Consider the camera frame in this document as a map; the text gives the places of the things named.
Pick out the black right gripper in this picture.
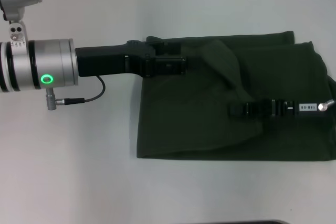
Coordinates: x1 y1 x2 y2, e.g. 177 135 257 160
227 99 336 120

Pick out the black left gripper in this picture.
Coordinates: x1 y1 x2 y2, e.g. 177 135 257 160
75 39 190 79

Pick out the dark green FREE! t-shirt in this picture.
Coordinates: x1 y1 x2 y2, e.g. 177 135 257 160
136 30 336 162

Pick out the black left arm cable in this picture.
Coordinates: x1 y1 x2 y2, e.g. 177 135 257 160
61 76 106 104

